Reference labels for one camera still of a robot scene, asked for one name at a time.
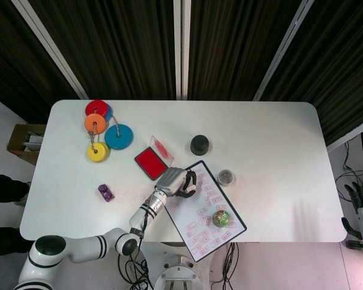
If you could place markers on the large teal disc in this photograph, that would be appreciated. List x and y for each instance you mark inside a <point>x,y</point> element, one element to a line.
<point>124,140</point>

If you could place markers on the yellow disc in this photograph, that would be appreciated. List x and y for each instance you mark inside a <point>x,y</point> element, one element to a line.
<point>98,154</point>
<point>108,152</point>

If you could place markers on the orange disc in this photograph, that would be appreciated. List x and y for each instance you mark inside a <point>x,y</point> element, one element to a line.
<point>100,125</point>

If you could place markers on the red disc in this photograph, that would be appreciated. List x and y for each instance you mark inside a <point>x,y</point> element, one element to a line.
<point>93,106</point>

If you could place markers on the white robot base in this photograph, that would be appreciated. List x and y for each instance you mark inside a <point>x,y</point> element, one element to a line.
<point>177,272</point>

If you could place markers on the white slanted frame post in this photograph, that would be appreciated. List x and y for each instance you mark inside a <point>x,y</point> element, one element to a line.
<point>282,51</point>
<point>51,51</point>

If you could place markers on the black trouser leg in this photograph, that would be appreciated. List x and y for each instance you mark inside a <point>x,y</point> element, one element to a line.
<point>3,188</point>
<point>3,238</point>

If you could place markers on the black clipboard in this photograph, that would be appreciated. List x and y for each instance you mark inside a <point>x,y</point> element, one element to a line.
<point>245,227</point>

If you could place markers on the light sneaker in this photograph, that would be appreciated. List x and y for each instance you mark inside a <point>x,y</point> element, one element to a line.
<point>22,201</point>

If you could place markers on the white paper with red stamps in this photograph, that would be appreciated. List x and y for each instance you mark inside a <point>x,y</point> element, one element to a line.
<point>190,211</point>

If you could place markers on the green gold ball ornament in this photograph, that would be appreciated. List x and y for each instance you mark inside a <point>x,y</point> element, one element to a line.
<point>221,218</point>

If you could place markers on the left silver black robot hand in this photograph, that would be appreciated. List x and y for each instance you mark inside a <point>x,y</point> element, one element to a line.
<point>172,181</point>

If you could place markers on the red ink pad clear lid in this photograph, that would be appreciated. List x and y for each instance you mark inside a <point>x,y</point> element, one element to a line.
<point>148,161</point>

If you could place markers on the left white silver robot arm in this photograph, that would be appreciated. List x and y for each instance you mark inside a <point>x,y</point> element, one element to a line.
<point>84,244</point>

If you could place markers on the black round cap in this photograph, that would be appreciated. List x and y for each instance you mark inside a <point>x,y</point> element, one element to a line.
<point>199,145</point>

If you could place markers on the brown cardboard box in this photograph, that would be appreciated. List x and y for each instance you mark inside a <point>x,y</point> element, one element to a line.
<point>16,142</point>

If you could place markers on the white vertical frame post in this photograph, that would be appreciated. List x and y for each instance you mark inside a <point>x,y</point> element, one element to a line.
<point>181,48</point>

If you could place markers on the clear jar of paper clips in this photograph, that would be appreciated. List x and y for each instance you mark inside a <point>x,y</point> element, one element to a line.
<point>226,176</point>

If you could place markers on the blue disc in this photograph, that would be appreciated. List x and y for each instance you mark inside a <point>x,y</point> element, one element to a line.
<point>109,113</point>

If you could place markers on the white red rubber stamp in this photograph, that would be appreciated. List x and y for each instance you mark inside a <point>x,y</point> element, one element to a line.
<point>190,188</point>

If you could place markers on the purple figurine stamp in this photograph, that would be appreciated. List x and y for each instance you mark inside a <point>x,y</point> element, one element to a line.
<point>106,192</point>

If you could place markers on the dark brown pleated curtain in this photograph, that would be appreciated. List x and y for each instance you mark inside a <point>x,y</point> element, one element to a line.
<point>124,45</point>

